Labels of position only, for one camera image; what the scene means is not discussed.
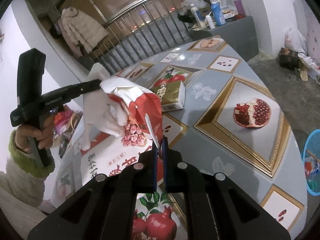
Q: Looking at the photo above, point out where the colourful clutter pile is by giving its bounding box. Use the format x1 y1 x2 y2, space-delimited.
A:
52 105 82 159

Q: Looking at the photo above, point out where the white tissue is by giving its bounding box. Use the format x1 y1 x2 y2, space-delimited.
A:
82 63 128 151

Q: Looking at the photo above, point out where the small white bottle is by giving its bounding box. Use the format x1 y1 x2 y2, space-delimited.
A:
205 15 215 29

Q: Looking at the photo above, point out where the beige puffer jacket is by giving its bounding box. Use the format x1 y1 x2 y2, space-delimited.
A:
61 7 108 53

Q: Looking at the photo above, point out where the red white plastic bag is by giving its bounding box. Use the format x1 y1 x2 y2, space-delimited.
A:
81 80 162 184

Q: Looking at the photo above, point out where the blue detergent bottle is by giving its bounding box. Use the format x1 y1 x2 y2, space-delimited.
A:
211 0 226 26

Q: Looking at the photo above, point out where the fruit pattern tablecloth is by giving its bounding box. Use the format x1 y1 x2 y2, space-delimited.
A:
51 38 307 239

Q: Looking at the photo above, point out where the gold green tissue pack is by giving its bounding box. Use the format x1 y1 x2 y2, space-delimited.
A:
150 81 185 112

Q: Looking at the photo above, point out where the grey side cabinet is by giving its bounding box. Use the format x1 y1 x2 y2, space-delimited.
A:
189 16 259 61

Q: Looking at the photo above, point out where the pink rolled mat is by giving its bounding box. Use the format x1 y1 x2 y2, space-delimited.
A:
306 10 320 64

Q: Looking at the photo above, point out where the dark bag on floor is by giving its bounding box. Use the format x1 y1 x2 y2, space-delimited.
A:
278 48 299 70

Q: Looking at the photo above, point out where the green white sleeve forearm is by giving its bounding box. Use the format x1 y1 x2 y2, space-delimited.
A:
1 131 55 239

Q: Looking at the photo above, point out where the white tall bottle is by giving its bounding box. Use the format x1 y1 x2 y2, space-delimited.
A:
190 3 203 22

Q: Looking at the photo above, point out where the person's left hand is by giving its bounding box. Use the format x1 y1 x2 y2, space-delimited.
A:
15 115 54 153

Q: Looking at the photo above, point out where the metal balcony railing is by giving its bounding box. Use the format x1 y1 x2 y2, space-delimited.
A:
88 0 191 73

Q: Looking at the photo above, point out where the blue trash basket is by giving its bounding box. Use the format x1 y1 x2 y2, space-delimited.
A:
302 129 320 196

